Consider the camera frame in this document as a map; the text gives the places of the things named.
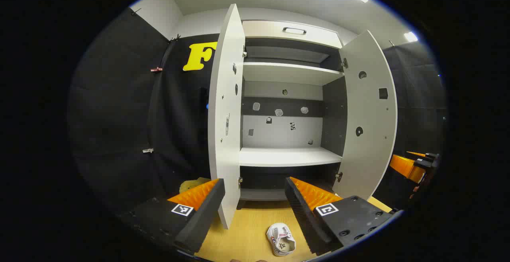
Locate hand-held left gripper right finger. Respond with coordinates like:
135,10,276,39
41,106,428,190
284,176,404,256

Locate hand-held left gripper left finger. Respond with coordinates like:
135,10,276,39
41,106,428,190
119,178,226,255

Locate white canvas shoe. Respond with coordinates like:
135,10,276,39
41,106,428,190
266,223,296,257

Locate grey shoe cabinet door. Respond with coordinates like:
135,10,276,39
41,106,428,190
208,3,246,230
332,30,398,201

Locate grey shoe cabinet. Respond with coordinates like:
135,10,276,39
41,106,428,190
238,19,347,211

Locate grey cabinet drawer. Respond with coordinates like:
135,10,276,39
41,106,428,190
242,20,343,49

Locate black backdrop cloth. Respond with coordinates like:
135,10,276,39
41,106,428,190
68,7,449,231

